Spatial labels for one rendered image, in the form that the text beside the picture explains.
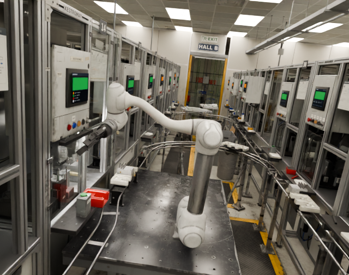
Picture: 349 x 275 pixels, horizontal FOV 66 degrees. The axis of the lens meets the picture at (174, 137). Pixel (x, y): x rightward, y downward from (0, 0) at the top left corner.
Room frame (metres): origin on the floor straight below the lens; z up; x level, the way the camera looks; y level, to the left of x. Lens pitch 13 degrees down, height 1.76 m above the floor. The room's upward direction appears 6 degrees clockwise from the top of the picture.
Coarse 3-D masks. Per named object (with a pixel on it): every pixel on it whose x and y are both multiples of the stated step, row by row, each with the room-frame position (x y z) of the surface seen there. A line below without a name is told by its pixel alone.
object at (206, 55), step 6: (192, 54) 10.09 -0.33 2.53; (198, 54) 10.08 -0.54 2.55; (204, 54) 10.06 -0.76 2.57; (210, 54) 10.05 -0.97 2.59; (216, 54) 10.03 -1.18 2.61; (222, 78) 10.02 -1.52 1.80; (186, 84) 10.11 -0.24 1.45; (222, 84) 10.02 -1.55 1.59; (186, 90) 10.11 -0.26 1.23; (222, 90) 10.01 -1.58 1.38; (186, 96) 10.10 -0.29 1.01; (186, 102) 10.15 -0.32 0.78
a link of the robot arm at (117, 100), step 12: (120, 84) 1.57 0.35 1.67; (108, 96) 1.53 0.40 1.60; (120, 96) 1.53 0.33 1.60; (132, 96) 1.57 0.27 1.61; (108, 108) 1.55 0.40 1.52; (120, 108) 1.54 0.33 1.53; (144, 108) 1.57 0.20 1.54; (156, 120) 1.60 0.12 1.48; (168, 120) 1.61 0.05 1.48; (180, 120) 1.65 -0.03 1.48; (192, 120) 1.63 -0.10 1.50; (180, 132) 1.63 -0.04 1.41
